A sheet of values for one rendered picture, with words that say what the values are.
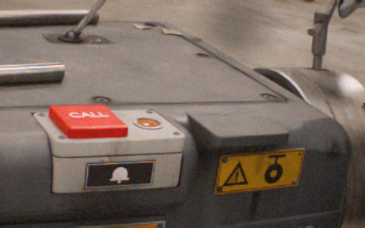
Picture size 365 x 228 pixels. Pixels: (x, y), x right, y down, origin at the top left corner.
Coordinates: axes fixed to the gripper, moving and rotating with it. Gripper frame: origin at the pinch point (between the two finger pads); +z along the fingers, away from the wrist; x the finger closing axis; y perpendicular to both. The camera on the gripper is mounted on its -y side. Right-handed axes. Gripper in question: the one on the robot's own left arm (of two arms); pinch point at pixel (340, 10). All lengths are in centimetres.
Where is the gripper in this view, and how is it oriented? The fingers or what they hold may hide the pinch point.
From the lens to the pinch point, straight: 139.3
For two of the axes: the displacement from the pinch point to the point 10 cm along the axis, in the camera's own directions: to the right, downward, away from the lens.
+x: -3.9, -6.1, 6.9
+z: -2.7, 7.9, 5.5
